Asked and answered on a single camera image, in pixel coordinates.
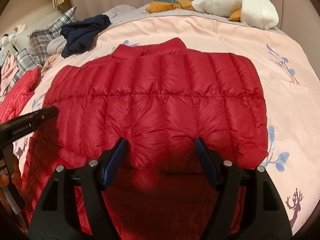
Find grey folded garment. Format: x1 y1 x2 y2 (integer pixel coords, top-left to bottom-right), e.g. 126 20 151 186
47 36 67 56

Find navy blue folded garment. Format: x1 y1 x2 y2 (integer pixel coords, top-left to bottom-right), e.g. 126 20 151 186
60 14 111 58

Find pink deer print duvet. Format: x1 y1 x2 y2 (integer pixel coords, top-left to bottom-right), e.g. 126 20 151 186
23 16 319 232

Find plaid grey pillow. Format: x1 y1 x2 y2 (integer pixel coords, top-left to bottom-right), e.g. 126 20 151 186
8 7 77 89

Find red puffer jacket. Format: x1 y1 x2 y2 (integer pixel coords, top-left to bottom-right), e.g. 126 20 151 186
22 38 268 239
0 67 41 123

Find white goose plush toy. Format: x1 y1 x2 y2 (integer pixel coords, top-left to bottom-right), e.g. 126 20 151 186
145 0 279 30

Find left hand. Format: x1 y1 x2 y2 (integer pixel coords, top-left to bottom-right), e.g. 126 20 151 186
0 154 23 188

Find pink small garment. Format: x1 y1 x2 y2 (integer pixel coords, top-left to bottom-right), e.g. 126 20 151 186
1 54 18 96

